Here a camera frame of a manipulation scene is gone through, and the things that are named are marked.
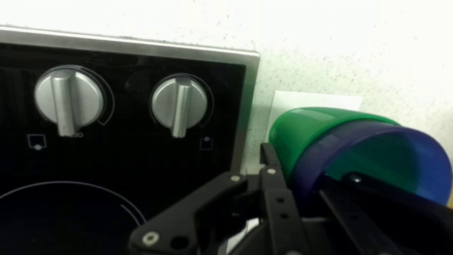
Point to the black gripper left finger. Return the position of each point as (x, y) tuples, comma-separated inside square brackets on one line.
[(278, 207)]

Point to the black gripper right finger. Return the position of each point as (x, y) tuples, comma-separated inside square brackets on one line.
[(397, 221)]

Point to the blue plastic cup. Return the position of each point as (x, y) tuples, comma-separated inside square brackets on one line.
[(425, 165)]

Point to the green plastic cup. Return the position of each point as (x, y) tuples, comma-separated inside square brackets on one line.
[(302, 136)]

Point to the silver cooktop knob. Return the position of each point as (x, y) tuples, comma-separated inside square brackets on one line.
[(179, 106), (69, 99)]

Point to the black glass cooktop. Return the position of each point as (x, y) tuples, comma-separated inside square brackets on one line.
[(118, 165)]

